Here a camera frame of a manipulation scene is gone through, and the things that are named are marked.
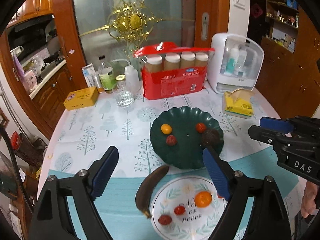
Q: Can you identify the dark brown avocado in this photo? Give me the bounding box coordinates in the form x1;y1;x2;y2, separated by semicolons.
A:
201;128;220;147

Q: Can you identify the large cherry tomato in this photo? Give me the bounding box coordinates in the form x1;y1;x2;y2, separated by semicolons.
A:
195;122;207;133

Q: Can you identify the dried red date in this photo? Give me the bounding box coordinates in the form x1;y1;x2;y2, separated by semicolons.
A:
158;215;172;226
166;135;177;146

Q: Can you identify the yellow cherry tomato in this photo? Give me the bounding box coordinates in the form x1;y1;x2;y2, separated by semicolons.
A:
161;124;172;135

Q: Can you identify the person's right hand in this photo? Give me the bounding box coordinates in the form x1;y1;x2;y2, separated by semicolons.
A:
300;181;319;218

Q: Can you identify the yellow tissue box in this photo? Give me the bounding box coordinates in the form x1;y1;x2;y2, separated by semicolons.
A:
222;88;254;119

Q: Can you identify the orange mandarin centre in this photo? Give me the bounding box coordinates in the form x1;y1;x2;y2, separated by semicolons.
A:
194;191;213;208

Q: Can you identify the white cosmetics storage box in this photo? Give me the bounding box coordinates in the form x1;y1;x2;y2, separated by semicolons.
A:
207;33;265;94

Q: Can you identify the round white placemat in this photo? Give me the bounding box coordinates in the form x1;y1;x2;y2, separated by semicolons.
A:
150;176;227;239

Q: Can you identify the small cherry tomato left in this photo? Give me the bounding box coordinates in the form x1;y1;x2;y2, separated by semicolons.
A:
174;205;185;216

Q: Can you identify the overripe dark banana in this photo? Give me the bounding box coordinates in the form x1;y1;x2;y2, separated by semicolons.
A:
135;165;169;219

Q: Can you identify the green scalloped plate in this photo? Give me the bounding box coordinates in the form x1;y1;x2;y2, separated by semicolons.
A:
150;106;224;170

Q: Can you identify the red paper cup pack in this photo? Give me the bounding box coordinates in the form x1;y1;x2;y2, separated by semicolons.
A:
133;42;215;100

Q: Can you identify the yellow flat box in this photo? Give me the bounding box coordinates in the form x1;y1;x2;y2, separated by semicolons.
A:
63;87;99;111

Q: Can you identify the clear drinking glass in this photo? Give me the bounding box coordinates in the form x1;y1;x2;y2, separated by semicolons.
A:
112;80;134;108

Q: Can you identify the small metal tin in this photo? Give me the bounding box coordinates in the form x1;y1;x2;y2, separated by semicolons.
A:
92;73;104;93

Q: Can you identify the clear bottle green label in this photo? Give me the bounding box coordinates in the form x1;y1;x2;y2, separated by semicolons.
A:
98;55;116;92

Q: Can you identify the white blue carton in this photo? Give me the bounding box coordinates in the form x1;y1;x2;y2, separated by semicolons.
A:
81;63;95;87

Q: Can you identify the white squeeze bottle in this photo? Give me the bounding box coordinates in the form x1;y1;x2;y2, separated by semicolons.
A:
111;59;141;95

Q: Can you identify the black cable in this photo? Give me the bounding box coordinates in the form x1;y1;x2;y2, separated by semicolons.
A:
0;123;34;214

